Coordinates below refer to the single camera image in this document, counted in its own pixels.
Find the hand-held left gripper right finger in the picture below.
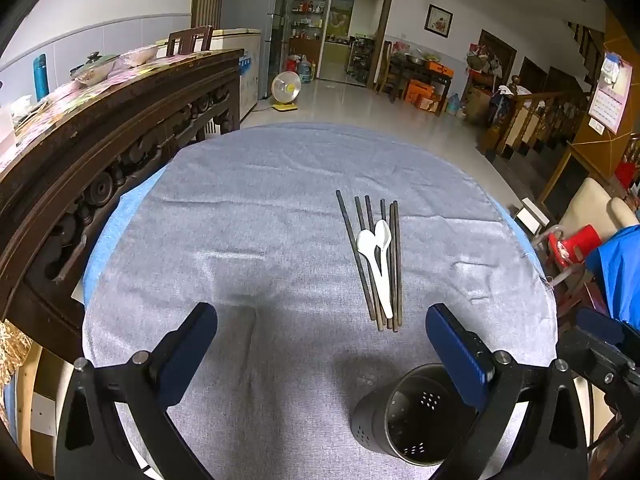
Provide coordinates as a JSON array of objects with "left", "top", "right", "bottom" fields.
[{"left": 425, "top": 303, "right": 588, "bottom": 480}]

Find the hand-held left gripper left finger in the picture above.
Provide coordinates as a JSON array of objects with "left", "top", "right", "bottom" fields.
[{"left": 55, "top": 302, "right": 218, "bottom": 480}]

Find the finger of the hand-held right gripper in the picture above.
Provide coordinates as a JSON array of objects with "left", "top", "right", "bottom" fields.
[{"left": 575, "top": 308, "right": 640, "bottom": 401}]

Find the perforated metal utensil holder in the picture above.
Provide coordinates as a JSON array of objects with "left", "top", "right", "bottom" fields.
[{"left": 351, "top": 363, "right": 483, "bottom": 466}]

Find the white plastic spoon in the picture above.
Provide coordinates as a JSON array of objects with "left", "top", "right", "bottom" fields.
[
  {"left": 357, "top": 229, "right": 394, "bottom": 319},
  {"left": 374, "top": 219, "right": 393, "bottom": 283}
]

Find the blue garment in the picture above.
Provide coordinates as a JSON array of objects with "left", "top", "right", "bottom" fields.
[{"left": 584, "top": 225, "right": 640, "bottom": 332}]

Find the red plastic stool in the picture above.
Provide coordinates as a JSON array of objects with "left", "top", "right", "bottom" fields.
[{"left": 547, "top": 224, "right": 604, "bottom": 272}]

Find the beige chair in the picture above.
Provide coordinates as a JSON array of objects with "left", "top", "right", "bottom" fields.
[{"left": 532, "top": 177, "right": 640, "bottom": 261}]

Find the small white box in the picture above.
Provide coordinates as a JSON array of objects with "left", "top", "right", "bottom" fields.
[{"left": 514, "top": 198, "right": 551, "bottom": 234}]

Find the blue under cloth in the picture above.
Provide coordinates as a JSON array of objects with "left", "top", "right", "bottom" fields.
[{"left": 82, "top": 162, "right": 548, "bottom": 306}]

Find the grey tablecloth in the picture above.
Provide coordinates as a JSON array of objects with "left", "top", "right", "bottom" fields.
[{"left": 82, "top": 122, "right": 559, "bottom": 480}]

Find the carved dark wooden table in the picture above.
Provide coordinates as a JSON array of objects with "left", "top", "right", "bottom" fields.
[{"left": 0, "top": 49, "right": 246, "bottom": 363}]

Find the wooden stair railing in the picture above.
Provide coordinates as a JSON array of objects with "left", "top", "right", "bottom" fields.
[{"left": 481, "top": 85, "right": 592, "bottom": 162}]

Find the orange cardboard box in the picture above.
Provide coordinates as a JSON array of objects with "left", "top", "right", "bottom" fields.
[{"left": 404, "top": 79, "right": 435, "bottom": 109}]

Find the floral table cover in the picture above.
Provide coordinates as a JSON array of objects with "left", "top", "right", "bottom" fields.
[{"left": 0, "top": 52, "right": 221, "bottom": 173}]

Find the round heater with yellow base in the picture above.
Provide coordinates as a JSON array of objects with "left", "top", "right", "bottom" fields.
[{"left": 271, "top": 71, "right": 303, "bottom": 112}]

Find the dark wooden side table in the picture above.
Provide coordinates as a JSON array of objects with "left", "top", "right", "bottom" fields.
[{"left": 382, "top": 40, "right": 455, "bottom": 106}]

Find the white chest freezer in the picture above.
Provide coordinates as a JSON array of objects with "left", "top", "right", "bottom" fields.
[{"left": 210, "top": 27, "right": 263, "bottom": 122}]

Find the pot with glass lid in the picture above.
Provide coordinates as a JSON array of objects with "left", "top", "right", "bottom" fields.
[{"left": 70, "top": 51, "right": 121, "bottom": 84}]

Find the plastic covered bowl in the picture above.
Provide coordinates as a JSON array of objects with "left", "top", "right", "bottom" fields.
[{"left": 117, "top": 44, "right": 160, "bottom": 69}]

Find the blue thermos bottle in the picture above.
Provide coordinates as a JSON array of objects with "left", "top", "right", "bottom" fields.
[{"left": 33, "top": 53, "right": 48, "bottom": 103}]

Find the dark wooden chair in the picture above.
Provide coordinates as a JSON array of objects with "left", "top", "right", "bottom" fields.
[{"left": 166, "top": 25, "right": 214, "bottom": 58}]

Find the silver refrigerator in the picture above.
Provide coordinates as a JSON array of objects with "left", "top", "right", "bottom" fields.
[{"left": 220, "top": 0, "right": 292, "bottom": 102}]

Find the shelf with bottles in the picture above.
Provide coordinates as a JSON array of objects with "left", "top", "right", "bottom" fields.
[{"left": 290, "top": 0, "right": 329, "bottom": 42}]

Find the wall calendar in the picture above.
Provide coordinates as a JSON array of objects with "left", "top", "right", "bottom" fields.
[{"left": 587, "top": 51, "right": 634, "bottom": 135}]

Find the framed wall picture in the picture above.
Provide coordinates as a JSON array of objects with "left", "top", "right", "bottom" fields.
[{"left": 424, "top": 4, "right": 454, "bottom": 39}]

